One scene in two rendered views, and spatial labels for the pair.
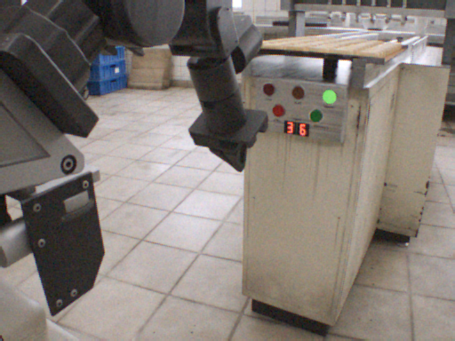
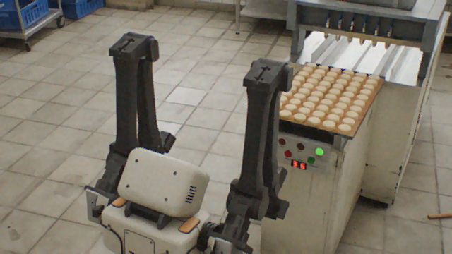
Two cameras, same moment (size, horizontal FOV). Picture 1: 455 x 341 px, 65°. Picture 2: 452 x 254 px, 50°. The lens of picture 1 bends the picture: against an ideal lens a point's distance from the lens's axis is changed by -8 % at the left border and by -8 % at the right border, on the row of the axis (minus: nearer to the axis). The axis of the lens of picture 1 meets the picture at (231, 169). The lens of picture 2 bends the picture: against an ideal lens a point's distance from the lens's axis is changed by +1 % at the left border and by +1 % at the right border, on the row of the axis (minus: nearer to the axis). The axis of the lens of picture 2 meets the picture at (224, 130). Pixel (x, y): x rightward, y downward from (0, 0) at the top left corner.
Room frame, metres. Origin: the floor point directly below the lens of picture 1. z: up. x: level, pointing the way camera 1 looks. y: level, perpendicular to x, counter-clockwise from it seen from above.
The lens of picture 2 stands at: (-0.69, 0.21, 1.92)
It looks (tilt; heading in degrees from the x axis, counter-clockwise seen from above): 32 degrees down; 358
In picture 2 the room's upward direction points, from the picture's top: straight up
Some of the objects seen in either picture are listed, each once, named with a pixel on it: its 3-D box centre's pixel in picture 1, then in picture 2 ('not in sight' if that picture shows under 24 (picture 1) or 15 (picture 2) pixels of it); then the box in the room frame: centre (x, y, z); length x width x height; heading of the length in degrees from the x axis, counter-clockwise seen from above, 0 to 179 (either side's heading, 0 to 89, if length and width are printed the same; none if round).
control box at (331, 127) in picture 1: (299, 107); (301, 152); (0.96, -0.17, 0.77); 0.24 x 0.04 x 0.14; 60
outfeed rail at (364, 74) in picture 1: (403, 49); (389, 53); (1.74, -0.79, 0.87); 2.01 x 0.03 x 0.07; 150
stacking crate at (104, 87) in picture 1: (103, 83); (77, 3); (5.27, 1.78, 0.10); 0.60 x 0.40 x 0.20; 158
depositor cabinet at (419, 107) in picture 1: (374, 121); (365, 94); (2.12, -0.84, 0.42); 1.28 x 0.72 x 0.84; 150
